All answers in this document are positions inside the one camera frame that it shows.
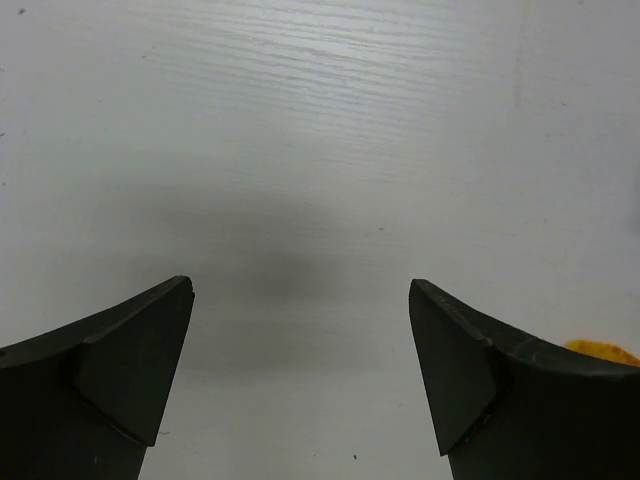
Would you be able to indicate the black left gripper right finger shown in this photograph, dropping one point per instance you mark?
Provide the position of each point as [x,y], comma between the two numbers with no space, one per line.
[508,405]

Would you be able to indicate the orange round lego piece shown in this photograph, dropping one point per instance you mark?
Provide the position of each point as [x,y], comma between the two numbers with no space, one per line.
[604,351]

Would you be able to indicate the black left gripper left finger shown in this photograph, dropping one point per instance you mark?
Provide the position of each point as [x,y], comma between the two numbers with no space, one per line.
[86,400]

